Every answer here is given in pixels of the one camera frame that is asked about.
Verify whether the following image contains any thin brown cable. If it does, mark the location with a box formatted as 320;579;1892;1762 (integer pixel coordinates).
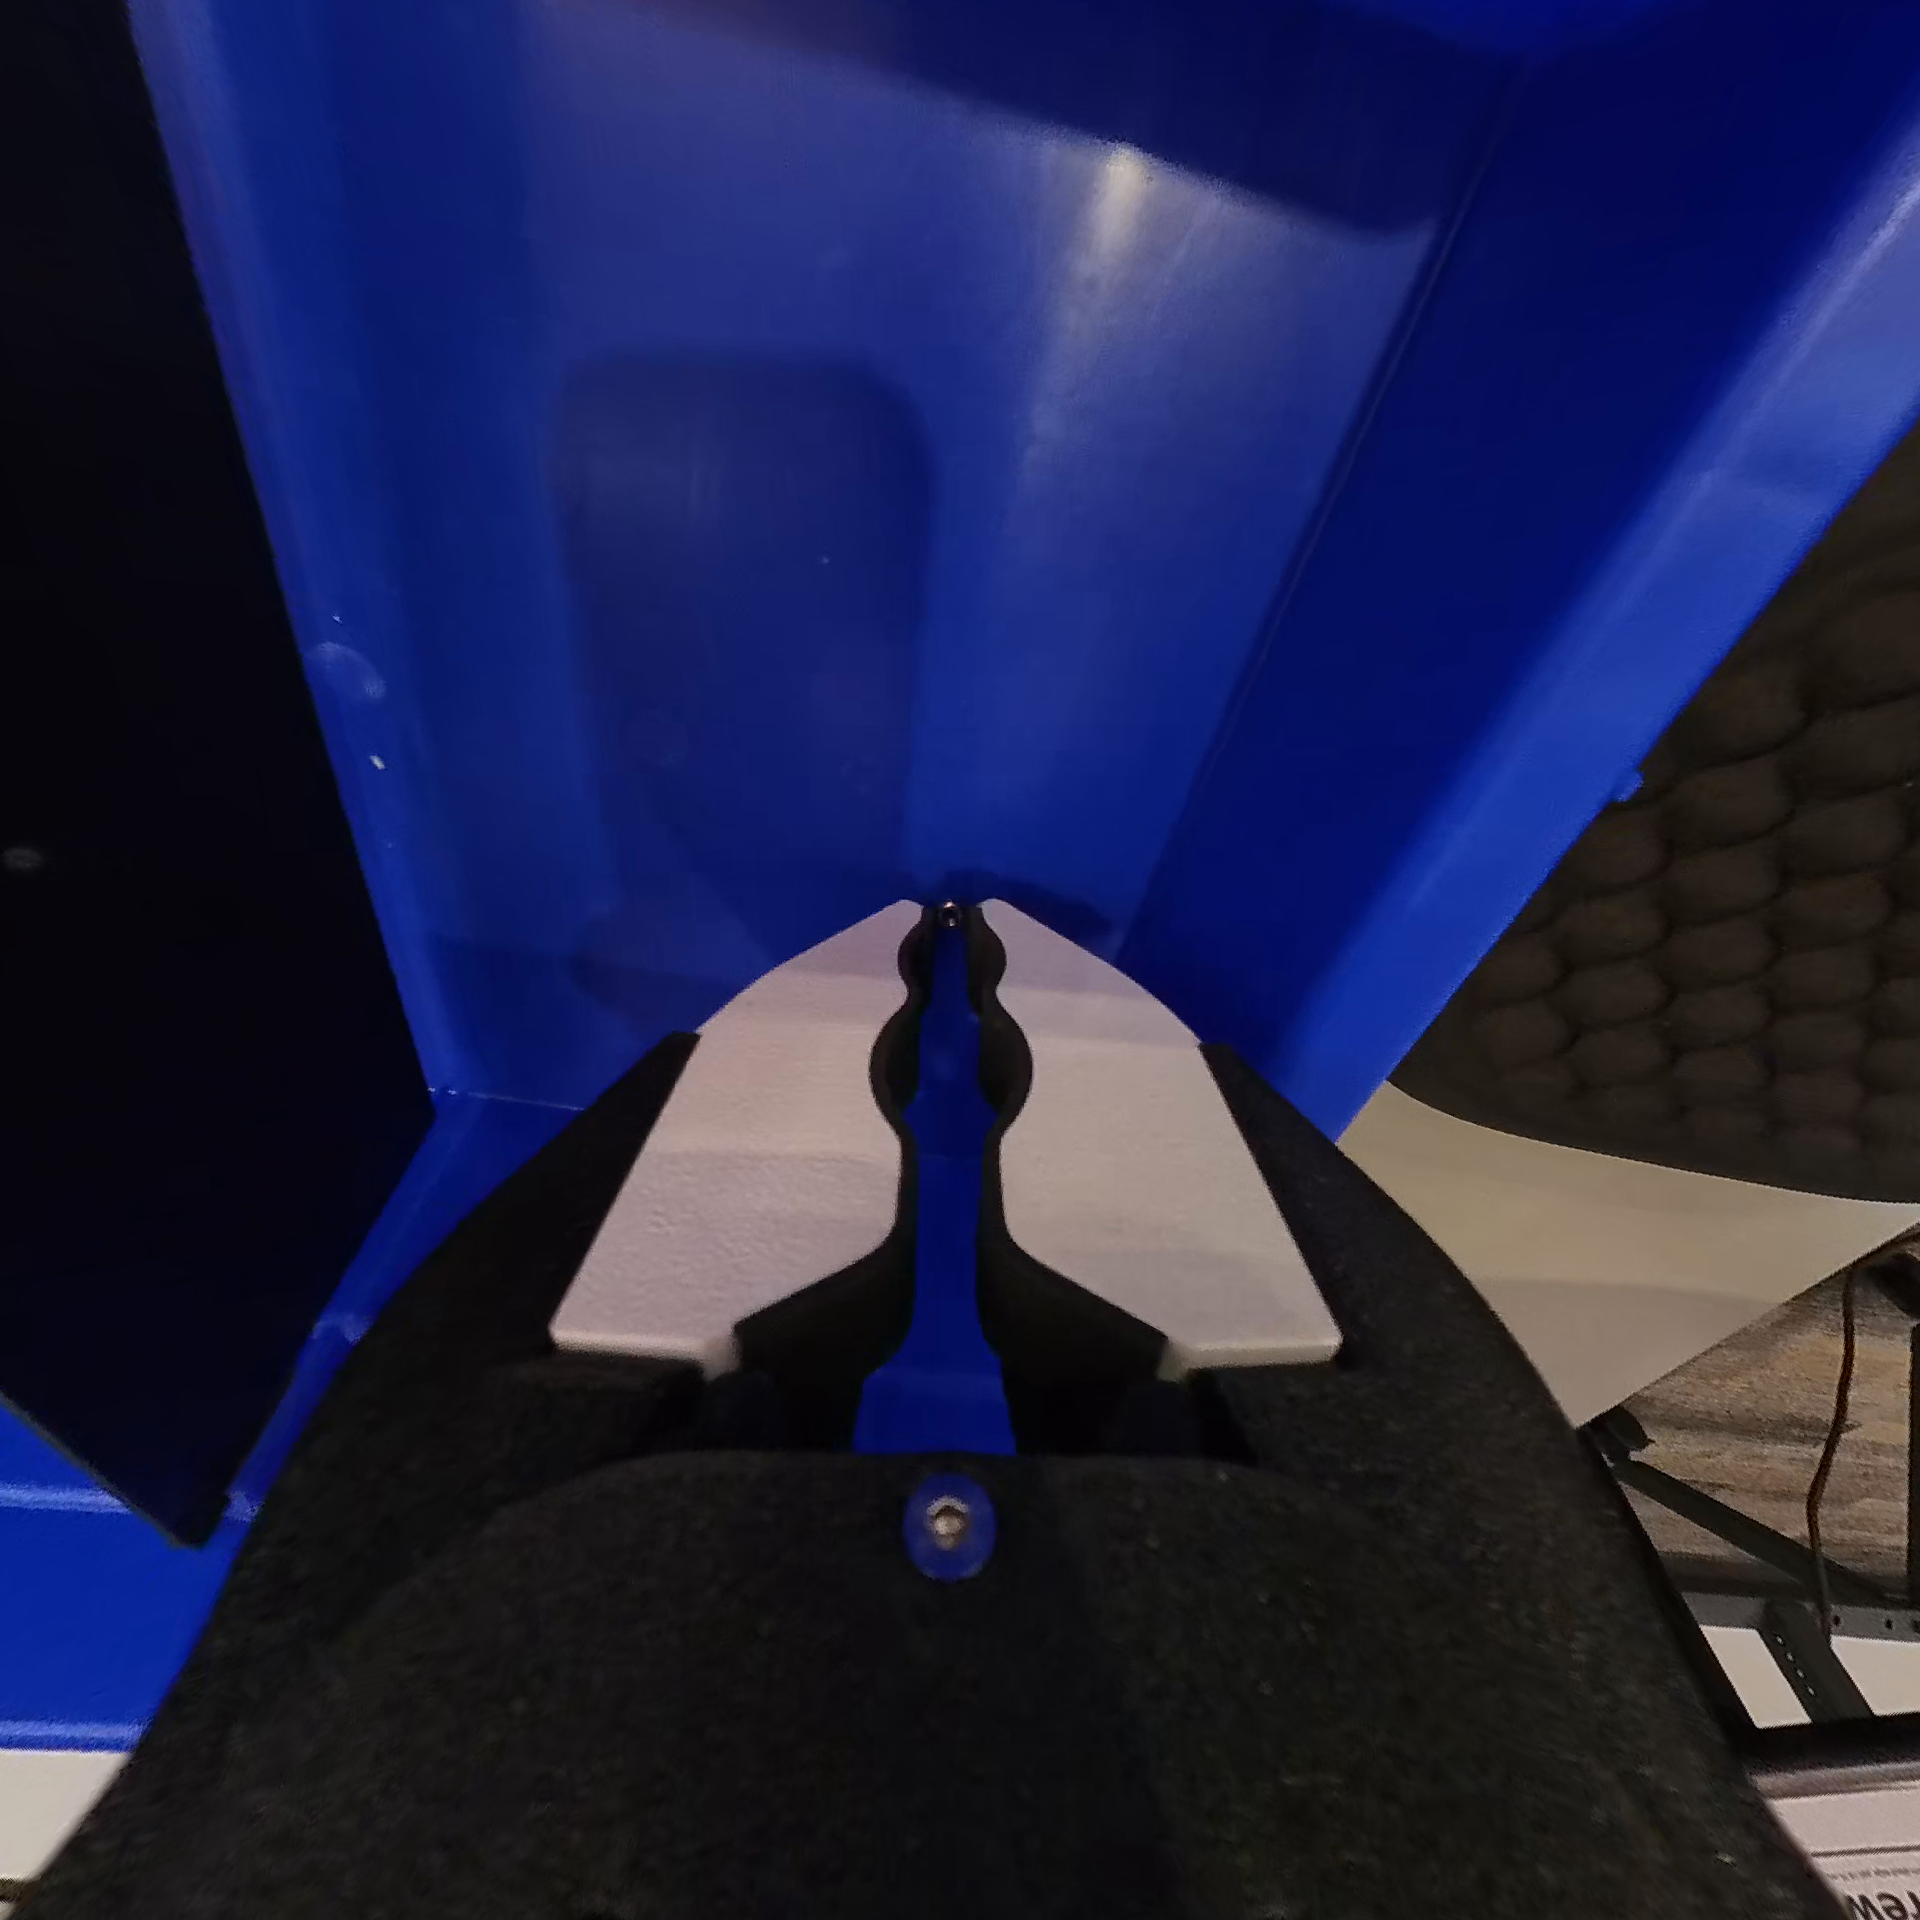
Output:
1808;1267;1872;1639

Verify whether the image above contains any black chair armrest pad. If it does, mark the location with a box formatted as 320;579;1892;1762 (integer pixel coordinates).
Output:
1395;435;1920;1204

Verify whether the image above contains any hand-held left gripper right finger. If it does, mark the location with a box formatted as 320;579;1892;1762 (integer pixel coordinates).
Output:
960;900;1347;1456

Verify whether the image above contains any blue bin with divider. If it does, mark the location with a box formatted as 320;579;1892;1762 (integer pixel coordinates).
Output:
0;0;1920;1754

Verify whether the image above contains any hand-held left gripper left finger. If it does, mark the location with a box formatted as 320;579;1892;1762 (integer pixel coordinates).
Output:
547;900;929;1449

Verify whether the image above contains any black metal desk frame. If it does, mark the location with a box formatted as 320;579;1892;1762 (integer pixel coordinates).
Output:
1585;1253;1920;1729

